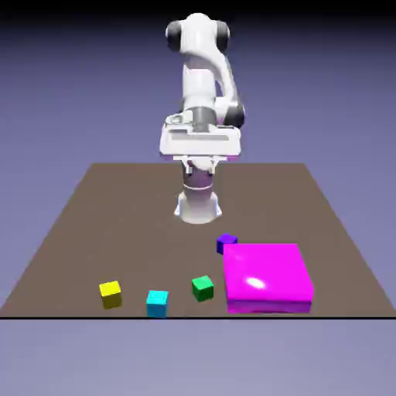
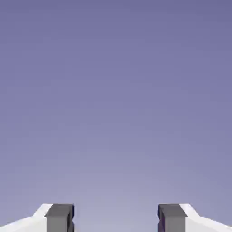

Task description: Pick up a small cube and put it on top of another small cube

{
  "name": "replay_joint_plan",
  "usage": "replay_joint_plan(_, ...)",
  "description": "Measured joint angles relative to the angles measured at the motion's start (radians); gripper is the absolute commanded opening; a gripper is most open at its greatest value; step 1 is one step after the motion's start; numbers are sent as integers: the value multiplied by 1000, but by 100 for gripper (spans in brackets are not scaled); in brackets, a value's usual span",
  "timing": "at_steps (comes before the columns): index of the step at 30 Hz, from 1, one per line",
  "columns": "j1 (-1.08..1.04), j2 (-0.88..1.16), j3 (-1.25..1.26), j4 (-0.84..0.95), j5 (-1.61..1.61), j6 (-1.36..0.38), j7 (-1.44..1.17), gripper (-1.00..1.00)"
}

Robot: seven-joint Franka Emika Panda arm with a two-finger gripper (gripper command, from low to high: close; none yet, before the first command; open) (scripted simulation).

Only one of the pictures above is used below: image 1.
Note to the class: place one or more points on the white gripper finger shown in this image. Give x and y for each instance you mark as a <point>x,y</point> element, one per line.
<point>211,165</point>
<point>187,166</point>

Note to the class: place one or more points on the small cyan cube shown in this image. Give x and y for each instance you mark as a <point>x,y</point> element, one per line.
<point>157,303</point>

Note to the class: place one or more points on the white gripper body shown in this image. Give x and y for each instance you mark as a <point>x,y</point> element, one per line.
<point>200,143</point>

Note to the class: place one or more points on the large magenta box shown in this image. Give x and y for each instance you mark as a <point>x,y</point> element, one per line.
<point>266,272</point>

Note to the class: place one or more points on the small yellow cube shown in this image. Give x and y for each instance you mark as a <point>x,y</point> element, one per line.
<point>110,293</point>

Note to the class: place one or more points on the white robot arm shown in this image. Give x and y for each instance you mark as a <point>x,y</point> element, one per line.
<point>198,55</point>

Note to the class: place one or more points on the small purple cube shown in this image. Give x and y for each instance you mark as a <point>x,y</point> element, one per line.
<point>226,240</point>

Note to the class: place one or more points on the small green cube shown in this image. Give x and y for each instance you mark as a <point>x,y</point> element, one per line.
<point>202,287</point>

